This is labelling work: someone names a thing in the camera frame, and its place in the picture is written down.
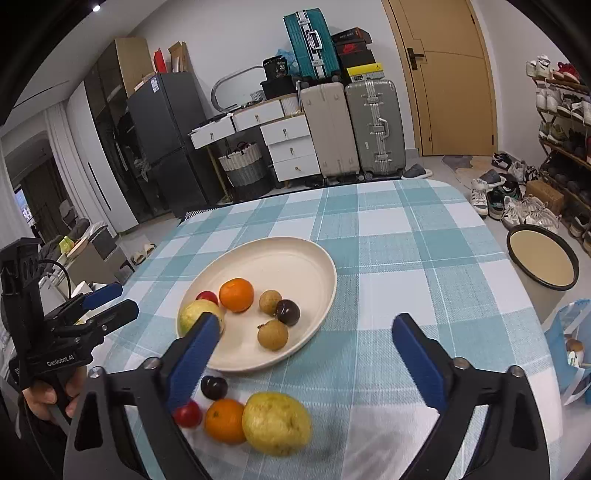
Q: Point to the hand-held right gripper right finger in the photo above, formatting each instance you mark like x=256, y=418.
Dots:
x=418, y=360

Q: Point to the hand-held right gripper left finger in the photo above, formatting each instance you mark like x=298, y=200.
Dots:
x=194, y=360

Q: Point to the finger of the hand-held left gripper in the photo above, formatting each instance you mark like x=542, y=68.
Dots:
x=104, y=295
x=122, y=311

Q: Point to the small yellow guava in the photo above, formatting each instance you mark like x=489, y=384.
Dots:
x=194, y=311

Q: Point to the small red tomato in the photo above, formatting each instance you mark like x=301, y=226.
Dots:
x=206, y=297

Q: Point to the orange mandarin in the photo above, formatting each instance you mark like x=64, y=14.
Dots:
x=225, y=421
x=236, y=295

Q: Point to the brown longan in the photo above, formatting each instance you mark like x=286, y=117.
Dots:
x=269, y=302
x=272, y=335

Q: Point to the dark purple plum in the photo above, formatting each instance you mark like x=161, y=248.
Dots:
x=214, y=387
x=288, y=313

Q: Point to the cream round plate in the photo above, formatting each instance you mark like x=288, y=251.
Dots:
x=286, y=263

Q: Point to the person's left forearm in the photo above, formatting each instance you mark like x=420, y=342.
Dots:
x=27, y=443

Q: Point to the person's left hand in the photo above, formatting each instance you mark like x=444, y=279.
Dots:
x=39, y=400

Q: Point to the grey side cabinet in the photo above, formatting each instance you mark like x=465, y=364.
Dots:
x=101, y=251

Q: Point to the beige slipper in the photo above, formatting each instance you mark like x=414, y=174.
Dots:
x=148, y=249
x=137, y=257

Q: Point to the large red tomato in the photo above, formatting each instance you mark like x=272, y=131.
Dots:
x=187, y=414

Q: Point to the grey office chair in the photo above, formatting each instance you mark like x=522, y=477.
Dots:
x=68, y=213

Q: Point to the teal checked tablecloth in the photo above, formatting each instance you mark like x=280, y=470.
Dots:
x=415, y=258

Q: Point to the large yellow guava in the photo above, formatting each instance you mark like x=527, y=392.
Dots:
x=276, y=424

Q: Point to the blue and white bag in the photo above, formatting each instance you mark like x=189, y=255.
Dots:
x=561, y=332

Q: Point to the white sheer curtain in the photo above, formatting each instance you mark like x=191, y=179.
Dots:
x=60, y=147

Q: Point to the beige bin with dark rim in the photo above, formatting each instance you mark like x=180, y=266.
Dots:
x=540, y=256

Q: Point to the dark glass wardrobe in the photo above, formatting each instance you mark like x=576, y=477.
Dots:
x=111, y=120

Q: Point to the black refrigerator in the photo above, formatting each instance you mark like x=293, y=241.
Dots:
x=171, y=129

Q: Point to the group of assorted shoes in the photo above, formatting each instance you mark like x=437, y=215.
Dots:
x=517, y=207

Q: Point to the woven laundry basket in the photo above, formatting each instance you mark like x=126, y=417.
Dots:
x=240, y=166

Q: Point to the grey slipper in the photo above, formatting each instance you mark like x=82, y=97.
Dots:
x=415, y=171

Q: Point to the irregular floor mat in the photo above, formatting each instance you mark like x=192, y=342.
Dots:
x=459, y=168

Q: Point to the brown cardboard box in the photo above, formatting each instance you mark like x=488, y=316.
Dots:
x=545, y=196

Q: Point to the white drawer cabinet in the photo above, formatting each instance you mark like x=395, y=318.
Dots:
x=291, y=152

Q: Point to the white drawer desk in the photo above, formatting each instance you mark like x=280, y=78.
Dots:
x=254, y=117

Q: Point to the beige hard suitcase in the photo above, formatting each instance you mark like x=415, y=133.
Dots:
x=330, y=134

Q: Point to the cardboard pieces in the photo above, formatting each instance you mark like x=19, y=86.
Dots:
x=179, y=57

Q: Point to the wooden shoe rack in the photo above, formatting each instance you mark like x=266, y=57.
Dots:
x=565, y=152

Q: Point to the silver hard suitcase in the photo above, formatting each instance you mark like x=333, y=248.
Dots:
x=369, y=106

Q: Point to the tan wooden door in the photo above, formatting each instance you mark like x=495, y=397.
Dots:
x=452, y=101

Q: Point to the white ribbed container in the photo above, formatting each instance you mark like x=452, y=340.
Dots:
x=292, y=105

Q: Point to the black storage box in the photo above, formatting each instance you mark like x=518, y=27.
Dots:
x=279, y=87

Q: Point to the black printed bag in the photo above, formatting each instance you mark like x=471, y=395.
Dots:
x=275, y=68

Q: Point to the yellow and black shoe box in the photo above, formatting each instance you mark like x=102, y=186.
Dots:
x=364, y=72

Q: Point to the blue plastic bag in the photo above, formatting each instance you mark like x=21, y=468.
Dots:
x=292, y=57

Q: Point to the plain black shoe box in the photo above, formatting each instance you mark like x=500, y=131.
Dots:
x=356, y=60

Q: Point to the teal hard suitcase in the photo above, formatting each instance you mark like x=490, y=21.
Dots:
x=300, y=46

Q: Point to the curved metal tube frame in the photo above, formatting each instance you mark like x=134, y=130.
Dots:
x=231, y=74

